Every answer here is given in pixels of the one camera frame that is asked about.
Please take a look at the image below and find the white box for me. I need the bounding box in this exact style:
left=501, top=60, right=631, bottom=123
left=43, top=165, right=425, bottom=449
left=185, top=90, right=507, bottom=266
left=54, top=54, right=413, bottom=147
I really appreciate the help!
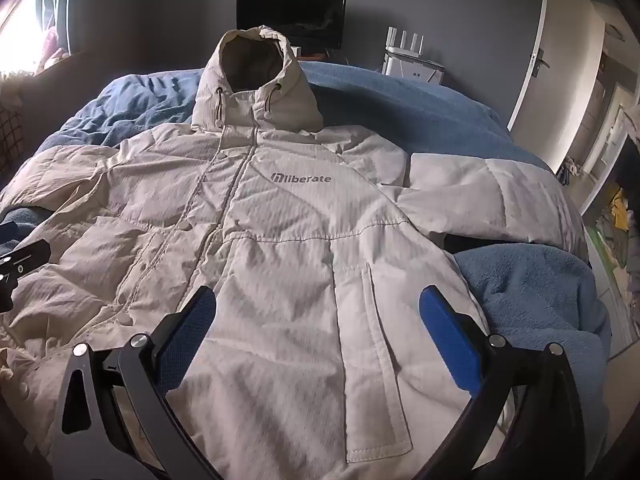
left=382, top=57, right=444, bottom=84

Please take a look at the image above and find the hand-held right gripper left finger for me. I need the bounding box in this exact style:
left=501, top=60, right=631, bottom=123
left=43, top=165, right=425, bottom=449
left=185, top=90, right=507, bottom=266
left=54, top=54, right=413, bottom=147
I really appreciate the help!
left=39, top=285, right=218, bottom=480

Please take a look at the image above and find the white router with antennas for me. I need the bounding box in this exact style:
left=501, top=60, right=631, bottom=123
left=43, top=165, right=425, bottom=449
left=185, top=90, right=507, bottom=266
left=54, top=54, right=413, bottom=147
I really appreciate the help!
left=383, top=27, right=446, bottom=69

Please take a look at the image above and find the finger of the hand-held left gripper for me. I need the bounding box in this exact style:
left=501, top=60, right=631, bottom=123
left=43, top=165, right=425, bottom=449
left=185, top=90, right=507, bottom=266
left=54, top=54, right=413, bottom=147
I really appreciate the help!
left=0, top=240, right=54, bottom=314

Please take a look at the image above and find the bright window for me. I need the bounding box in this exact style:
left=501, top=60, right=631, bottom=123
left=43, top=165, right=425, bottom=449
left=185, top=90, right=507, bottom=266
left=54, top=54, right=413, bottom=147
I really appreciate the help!
left=0, top=0, right=51, bottom=77

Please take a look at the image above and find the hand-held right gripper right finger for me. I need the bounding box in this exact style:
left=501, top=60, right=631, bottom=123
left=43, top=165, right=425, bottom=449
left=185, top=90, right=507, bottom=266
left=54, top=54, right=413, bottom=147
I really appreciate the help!
left=415, top=285, right=587, bottom=480

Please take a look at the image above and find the striped curtain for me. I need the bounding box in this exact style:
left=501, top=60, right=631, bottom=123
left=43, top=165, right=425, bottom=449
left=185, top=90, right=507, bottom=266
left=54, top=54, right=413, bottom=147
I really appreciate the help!
left=36, top=0, right=77, bottom=57

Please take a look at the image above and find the white door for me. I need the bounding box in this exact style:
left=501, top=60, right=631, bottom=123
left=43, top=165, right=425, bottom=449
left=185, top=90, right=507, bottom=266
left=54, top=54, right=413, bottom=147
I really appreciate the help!
left=507, top=0, right=610, bottom=134

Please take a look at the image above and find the wooden stand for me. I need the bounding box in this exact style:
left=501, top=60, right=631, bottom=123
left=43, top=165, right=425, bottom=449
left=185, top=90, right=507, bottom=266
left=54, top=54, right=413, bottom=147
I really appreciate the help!
left=292, top=46, right=332, bottom=64

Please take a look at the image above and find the blue fleece blanket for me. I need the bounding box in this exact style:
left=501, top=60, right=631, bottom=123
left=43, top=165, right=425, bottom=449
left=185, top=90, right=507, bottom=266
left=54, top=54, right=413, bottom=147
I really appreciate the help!
left=0, top=60, right=614, bottom=363

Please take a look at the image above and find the dark checkered cloth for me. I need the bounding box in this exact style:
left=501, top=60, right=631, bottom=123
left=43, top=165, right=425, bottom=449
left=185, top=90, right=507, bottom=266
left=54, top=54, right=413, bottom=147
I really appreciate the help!
left=0, top=102, right=25, bottom=173

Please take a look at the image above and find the black flat screen monitor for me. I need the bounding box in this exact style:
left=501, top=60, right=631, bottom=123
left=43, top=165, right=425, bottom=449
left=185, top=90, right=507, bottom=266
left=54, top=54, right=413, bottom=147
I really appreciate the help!
left=236, top=0, right=349, bottom=51

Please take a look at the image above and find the yellow item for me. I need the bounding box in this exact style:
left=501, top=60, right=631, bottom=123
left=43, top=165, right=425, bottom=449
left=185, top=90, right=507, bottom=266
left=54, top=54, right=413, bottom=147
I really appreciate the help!
left=609, top=187, right=632, bottom=231

